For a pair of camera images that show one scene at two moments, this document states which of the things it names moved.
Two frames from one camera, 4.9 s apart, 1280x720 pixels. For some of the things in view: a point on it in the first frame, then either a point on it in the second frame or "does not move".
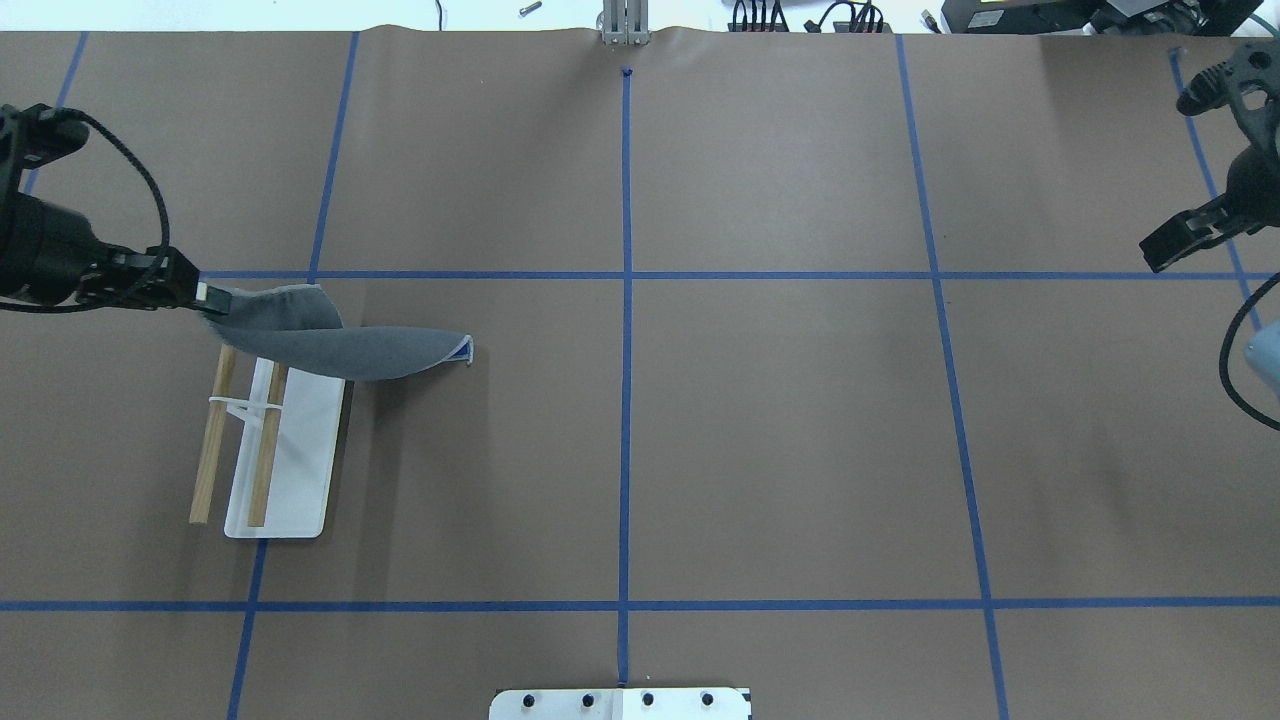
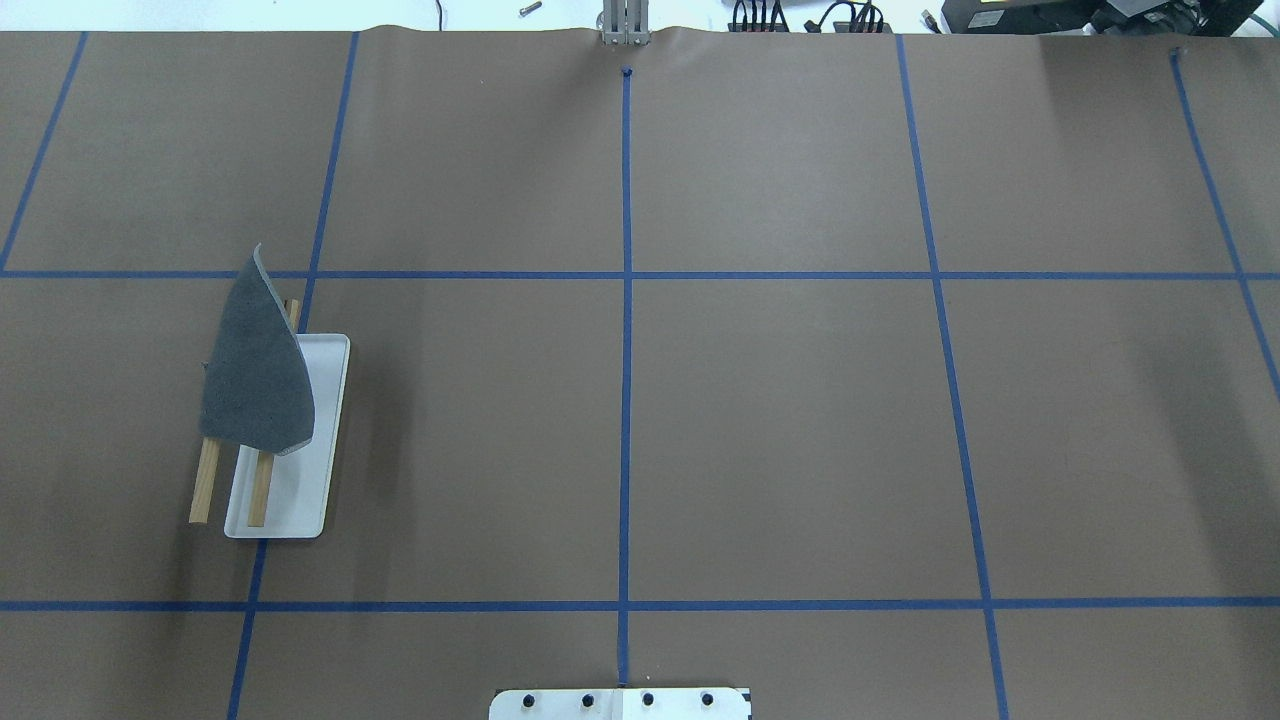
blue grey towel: [297, 327] -> [256, 390]
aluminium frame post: [624, 23] does not move
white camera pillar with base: [682, 703] does not move
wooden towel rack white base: [281, 471] does not move
